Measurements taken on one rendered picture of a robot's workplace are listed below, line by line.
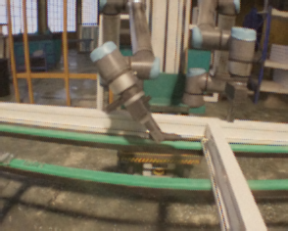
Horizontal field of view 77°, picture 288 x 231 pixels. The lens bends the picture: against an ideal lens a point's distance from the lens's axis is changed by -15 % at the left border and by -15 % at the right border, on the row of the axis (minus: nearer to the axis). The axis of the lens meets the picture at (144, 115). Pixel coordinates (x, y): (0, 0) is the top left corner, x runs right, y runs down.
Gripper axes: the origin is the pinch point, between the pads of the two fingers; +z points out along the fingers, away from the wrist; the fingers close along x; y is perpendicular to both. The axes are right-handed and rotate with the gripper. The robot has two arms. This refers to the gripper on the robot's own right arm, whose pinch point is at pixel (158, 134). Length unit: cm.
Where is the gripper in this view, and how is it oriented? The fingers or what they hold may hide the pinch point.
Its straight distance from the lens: 69.4
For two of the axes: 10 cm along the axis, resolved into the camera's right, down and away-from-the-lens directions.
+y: 8.3, -5.3, -1.8
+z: 5.5, 8.3, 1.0
